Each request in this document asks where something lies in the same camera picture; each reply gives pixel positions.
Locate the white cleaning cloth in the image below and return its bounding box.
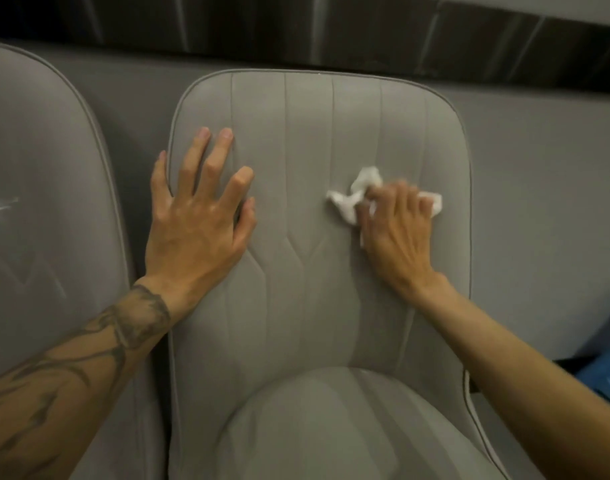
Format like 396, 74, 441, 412
326, 166, 444, 248

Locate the blue plastic stool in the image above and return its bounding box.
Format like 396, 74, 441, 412
574, 344, 610, 413

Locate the person's right hand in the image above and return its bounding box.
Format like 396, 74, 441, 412
354, 179, 451, 303

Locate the person's right forearm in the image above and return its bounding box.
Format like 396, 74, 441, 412
420, 277, 610, 480

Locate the person's left forearm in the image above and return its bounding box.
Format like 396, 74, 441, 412
0, 282, 185, 480

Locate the grey padded chair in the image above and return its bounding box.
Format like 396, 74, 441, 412
167, 68, 511, 480
0, 41, 165, 480

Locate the black metal wall strip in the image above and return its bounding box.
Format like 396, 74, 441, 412
0, 0, 610, 93

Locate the person's left hand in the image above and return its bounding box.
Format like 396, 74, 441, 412
136, 126, 258, 325

